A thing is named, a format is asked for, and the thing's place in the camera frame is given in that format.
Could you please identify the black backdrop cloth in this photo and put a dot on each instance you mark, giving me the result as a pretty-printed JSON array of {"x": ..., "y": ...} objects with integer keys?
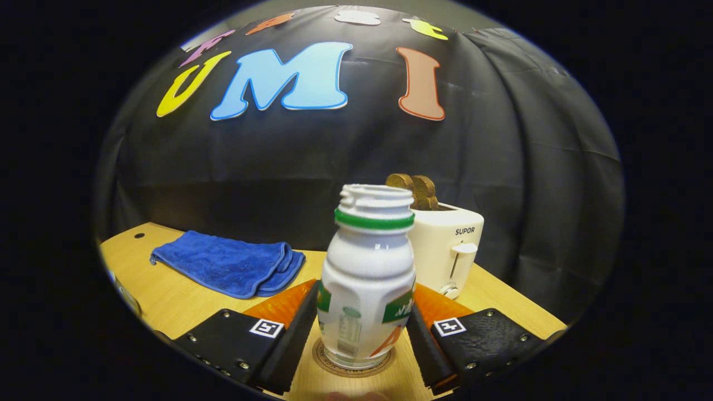
[{"x": 529, "y": 167}]

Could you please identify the white plastic water bottle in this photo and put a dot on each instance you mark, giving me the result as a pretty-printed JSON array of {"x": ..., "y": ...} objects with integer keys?
[{"x": 367, "y": 267}]

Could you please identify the cream toaster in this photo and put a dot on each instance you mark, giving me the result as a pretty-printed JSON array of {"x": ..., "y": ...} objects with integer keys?
[{"x": 445, "y": 245}]

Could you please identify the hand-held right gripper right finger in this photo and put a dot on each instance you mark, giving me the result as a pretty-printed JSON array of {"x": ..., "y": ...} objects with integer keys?
[{"x": 426, "y": 356}]

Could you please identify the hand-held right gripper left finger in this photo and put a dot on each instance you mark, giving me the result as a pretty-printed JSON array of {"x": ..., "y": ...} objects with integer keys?
[{"x": 295, "y": 340}]

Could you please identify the round brown coaster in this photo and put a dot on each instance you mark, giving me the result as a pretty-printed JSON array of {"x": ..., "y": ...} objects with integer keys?
[{"x": 356, "y": 371}]

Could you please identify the white ceramic teacup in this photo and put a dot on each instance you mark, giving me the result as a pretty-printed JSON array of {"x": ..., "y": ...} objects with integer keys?
[{"x": 129, "y": 296}]

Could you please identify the blue towel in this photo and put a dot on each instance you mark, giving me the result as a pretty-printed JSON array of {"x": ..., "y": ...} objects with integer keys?
[{"x": 228, "y": 264}]

